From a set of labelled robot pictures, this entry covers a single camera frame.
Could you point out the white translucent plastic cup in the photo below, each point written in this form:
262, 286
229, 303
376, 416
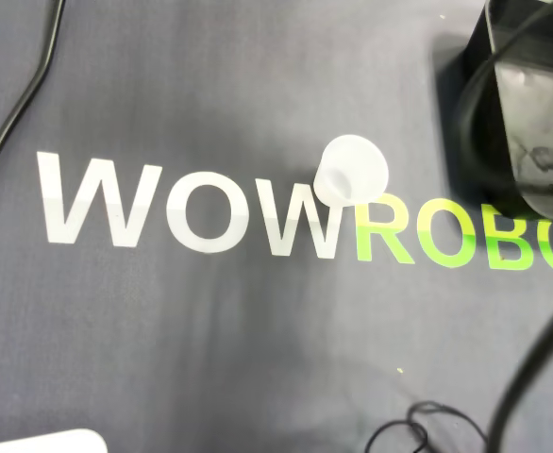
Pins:
352, 170

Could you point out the dark grey WOWROBO printed mat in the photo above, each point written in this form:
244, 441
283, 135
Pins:
163, 330

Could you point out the black plastic tray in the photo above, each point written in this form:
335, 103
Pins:
541, 118

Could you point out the white flat object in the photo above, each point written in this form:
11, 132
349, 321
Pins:
45, 443

